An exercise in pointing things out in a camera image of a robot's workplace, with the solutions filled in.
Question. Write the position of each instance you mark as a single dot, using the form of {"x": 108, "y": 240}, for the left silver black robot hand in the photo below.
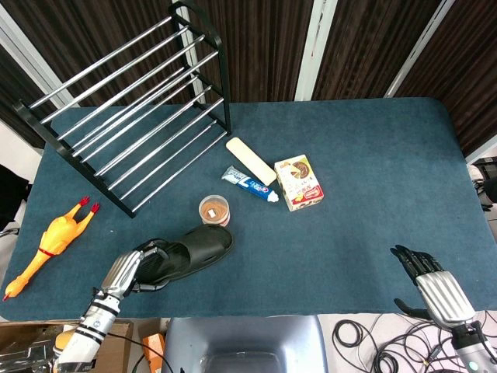
{"x": 120, "y": 272}

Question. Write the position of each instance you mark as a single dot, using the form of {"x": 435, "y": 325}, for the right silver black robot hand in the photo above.
{"x": 442, "y": 295}

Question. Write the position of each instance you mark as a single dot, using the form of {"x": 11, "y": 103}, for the black slipper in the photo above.
{"x": 206, "y": 245}

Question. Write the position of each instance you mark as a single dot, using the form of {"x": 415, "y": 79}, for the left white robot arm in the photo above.
{"x": 93, "y": 322}

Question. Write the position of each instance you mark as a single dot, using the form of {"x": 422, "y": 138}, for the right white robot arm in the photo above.
{"x": 475, "y": 349}

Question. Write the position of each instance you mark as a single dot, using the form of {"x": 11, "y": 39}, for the black chrome shoe rack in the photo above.
{"x": 128, "y": 101}

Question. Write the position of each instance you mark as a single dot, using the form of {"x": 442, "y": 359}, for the yellow rubber chicken toy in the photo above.
{"x": 60, "y": 233}

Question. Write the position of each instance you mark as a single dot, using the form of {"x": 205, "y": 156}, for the brown cardboard box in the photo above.
{"x": 116, "y": 349}

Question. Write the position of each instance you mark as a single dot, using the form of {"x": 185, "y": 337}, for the orange packet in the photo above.
{"x": 153, "y": 347}

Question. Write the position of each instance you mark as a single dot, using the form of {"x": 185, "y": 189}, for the clear plastic snack jar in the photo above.
{"x": 213, "y": 210}

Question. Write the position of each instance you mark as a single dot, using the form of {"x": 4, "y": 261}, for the black equipment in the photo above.
{"x": 487, "y": 182}

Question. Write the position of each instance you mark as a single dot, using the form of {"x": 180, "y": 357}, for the black chair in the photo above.
{"x": 11, "y": 194}

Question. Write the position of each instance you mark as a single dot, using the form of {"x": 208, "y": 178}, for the blue felt table cloth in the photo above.
{"x": 349, "y": 194}

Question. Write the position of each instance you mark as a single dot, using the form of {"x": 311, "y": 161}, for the grey robot torso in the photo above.
{"x": 248, "y": 338}

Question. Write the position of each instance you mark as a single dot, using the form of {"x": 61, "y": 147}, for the blue white toothpaste tube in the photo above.
{"x": 250, "y": 184}

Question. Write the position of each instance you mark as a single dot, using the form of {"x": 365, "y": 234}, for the beige oblong case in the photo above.
{"x": 250, "y": 159}

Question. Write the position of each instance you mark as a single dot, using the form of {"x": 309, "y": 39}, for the cookie box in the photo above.
{"x": 299, "y": 180}

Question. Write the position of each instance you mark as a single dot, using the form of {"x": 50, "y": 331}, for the white partition post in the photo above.
{"x": 419, "y": 46}
{"x": 314, "y": 50}
{"x": 35, "y": 66}
{"x": 192, "y": 46}

